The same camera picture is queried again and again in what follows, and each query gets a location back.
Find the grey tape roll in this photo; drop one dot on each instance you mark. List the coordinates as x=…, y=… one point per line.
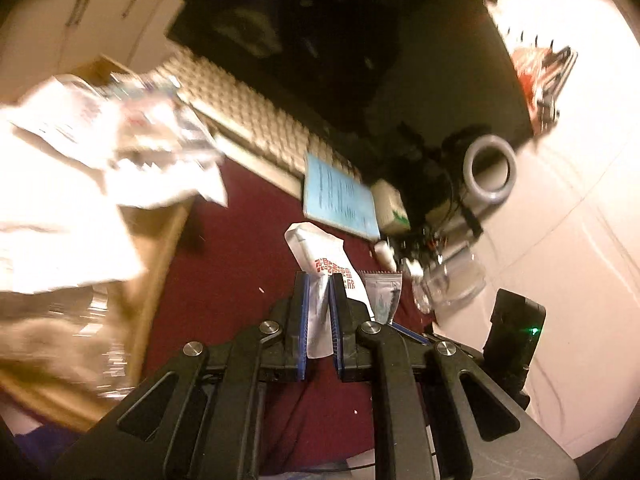
x=474, y=186

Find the blue fleece garment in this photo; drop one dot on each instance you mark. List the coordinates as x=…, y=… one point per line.
x=45, y=442

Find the white base cabinets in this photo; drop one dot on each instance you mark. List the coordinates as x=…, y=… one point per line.
x=100, y=25

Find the pile of small electronic parts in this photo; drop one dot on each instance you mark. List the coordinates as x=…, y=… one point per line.
x=430, y=230

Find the white packet with red print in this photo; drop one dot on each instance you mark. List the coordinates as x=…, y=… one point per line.
x=320, y=260

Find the clear plastic container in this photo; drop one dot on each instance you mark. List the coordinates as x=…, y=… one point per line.
x=450, y=280

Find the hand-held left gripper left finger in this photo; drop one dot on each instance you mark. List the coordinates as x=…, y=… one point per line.
x=300, y=330

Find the light blue booklet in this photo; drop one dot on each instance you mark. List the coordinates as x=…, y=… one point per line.
x=340, y=200

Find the white and green medicine box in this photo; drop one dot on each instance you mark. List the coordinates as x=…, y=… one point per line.
x=387, y=205

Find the shallow cardboard box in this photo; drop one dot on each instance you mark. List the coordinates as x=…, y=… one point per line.
x=162, y=270

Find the beige computer keyboard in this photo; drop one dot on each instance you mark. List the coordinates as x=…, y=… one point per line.
x=260, y=115

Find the printed paper leaflet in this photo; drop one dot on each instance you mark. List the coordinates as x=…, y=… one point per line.
x=55, y=115
x=165, y=160

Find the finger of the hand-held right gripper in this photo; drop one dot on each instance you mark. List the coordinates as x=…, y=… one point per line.
x=410, y=333

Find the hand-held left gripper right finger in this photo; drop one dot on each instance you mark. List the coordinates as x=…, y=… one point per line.
x=335, y=330

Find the white dropper bottle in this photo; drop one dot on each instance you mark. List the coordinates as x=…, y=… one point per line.
x=385, y=252

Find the red and metal tool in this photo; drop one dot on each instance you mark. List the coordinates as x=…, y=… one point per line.
x=542, y=80

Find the black computer monitor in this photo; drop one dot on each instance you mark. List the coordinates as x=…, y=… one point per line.
x=350, y=60

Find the small silver foil sachet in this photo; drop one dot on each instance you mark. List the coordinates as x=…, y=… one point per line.
x=382, y=295

